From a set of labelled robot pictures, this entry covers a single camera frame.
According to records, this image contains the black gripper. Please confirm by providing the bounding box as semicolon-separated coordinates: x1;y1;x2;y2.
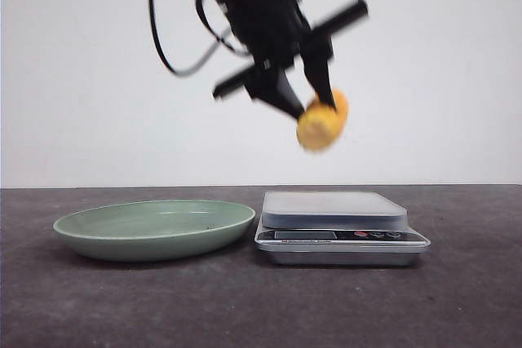
213;0;369;119

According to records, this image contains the yellow corn cob piece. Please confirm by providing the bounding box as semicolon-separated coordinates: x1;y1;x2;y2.
296;88;349;152

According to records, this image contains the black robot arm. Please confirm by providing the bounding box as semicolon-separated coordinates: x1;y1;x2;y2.
196;0;368;118

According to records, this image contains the silver digital kitchen scale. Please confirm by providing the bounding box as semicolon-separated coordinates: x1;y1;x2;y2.
254;191;431;267

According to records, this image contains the green oval plate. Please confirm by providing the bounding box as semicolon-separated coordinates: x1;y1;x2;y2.
52;199;255;262

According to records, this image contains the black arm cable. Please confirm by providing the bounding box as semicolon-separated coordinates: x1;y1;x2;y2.
144;0;250;77

